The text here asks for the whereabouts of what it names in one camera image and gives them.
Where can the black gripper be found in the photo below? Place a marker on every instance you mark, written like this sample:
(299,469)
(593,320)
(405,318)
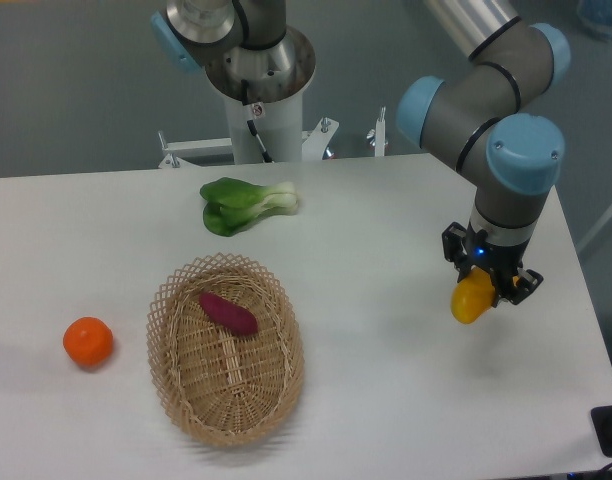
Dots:
(466,249)

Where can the yellow mango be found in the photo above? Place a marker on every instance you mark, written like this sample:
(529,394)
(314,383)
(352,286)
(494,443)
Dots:
(472,297)

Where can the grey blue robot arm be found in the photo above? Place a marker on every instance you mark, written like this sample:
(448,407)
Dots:
(478,127)

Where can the woven wicker basket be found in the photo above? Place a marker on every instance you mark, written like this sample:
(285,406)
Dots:
(220,388)

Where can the black device at edge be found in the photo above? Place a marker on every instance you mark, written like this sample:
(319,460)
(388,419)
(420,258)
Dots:
(602,421)

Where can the purple sweet potato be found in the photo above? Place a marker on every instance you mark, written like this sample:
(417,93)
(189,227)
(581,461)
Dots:
(229,315)

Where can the green bok choy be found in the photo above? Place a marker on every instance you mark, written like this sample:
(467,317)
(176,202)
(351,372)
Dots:
(234,205)

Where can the blue object top right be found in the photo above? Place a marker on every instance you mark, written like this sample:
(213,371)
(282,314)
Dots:
(596,17)

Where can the orange tangerine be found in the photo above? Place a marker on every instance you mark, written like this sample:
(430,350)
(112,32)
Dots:
(88,342)

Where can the white clamp bracket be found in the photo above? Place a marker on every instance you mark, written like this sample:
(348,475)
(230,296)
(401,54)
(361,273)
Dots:
(376,138)

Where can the white metal mounting frame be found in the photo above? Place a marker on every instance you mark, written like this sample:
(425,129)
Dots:
(315,147)

